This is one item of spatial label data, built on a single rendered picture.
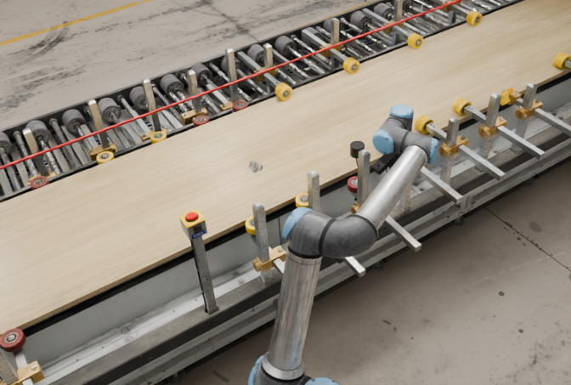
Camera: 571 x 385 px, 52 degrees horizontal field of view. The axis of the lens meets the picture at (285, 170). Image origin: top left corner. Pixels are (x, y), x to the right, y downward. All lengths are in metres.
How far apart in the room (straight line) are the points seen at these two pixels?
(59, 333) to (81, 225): 0.46
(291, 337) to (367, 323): 1.33
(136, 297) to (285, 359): 0.80
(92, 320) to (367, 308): 1.49
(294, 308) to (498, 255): 1.99
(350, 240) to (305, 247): 0.14
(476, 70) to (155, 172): 1.85
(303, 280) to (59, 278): 1.06
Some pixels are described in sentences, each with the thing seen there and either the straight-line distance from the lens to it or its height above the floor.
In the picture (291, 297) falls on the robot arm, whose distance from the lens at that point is 1.89.
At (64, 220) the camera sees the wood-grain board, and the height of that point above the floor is 0.90.
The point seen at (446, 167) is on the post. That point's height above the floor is 0.85.
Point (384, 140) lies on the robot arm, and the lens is 2.18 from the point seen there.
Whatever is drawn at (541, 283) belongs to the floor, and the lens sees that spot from 3.62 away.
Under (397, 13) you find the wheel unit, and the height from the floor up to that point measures 1.04.
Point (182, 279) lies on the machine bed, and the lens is 2.60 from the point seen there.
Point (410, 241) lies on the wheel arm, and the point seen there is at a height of 0.86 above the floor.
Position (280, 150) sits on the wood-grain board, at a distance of 2.85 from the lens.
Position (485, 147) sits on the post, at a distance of 3.01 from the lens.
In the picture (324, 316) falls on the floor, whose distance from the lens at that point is 3.28.
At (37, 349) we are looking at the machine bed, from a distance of 2.58.
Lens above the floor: 2.67
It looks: 40 degrees down
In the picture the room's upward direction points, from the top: 4 degrees counter-clockwise
